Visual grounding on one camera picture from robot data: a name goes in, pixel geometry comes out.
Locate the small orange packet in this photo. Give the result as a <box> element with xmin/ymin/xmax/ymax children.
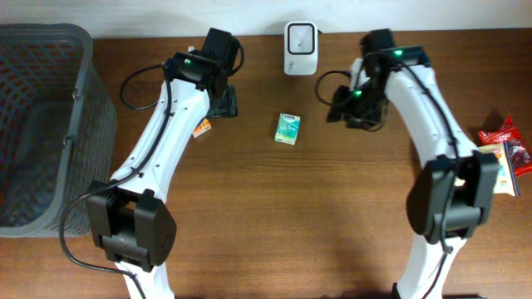
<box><xmin>192</xmin><ymin>118</ymin><xmax>212</xmax><ymax>138</ymax></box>

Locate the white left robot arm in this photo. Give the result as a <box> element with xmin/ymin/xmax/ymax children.
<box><xmin>86</xmin><ymin>28</ymin><xmax>244</xmax><ymax>298</ymax></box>

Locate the white barcode scanner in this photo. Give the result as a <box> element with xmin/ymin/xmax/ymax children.
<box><xmin>283</xmin><ymin>21</ymin><xmax>318</xmax><ymax>76</ymax></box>

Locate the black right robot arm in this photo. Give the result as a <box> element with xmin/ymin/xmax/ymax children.
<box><xmin>326</xmin><ymin>29</ymin><xmax>499</xmax><ymax>299</ymax></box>

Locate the small green tissue pack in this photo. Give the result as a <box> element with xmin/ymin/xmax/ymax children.
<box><xmin>274</xmin><ymin>113</ymin><xmax>300</xmax><ymax>145</ymax></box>

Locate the beige wet wipes pack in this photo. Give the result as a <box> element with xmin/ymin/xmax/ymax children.
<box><xmin>456</xmin><ymin>142</ymin><xmax>520</xmax><ymax>200</ymax></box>

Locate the grey plastic mesh basket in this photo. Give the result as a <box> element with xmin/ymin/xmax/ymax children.
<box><xmin>1</xmin><ymin>24</ymin><xmax>117</xmax><ymax>238</ymax></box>

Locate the red snack bag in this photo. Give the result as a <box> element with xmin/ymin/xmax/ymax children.
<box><xmin>478</xmin><ymin>115</ymin><xmax>531</xmax><ymax>177</ymax></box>

